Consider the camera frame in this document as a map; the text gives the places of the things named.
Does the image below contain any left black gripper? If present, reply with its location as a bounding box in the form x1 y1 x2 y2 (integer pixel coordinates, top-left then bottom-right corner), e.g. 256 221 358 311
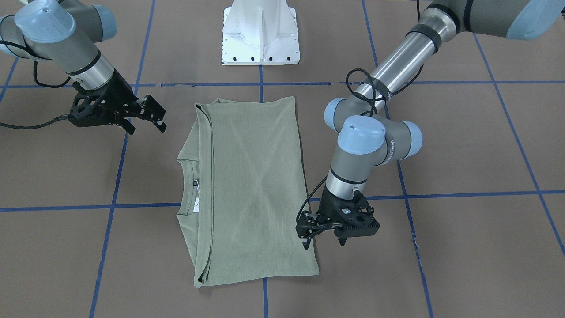
302 187 380 250

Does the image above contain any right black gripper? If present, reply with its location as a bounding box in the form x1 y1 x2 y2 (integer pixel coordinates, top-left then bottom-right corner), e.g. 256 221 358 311
68 70 167 135

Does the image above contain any olive green long-sleeve shirt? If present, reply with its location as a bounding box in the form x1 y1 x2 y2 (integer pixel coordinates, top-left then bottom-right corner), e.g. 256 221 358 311
176 96 319 288

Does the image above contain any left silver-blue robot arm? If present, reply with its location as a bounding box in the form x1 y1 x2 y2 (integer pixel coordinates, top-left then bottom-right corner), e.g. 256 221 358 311
295 0 564 249

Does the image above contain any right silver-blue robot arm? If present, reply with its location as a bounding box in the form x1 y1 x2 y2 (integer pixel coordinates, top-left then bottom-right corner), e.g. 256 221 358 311
1 0 167 134

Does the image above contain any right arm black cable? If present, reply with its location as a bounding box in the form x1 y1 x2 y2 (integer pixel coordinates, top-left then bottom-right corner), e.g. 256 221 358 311
0 40 73 130

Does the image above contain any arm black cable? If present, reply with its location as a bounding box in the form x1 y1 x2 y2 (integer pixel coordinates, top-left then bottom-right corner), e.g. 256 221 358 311
297 68 424 221
0 40 73 130

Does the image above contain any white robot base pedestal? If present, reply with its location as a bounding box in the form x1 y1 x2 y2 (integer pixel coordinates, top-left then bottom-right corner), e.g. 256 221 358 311
221 0 301 66

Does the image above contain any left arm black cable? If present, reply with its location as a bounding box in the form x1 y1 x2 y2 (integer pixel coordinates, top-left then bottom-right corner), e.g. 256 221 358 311
297 68 424 221

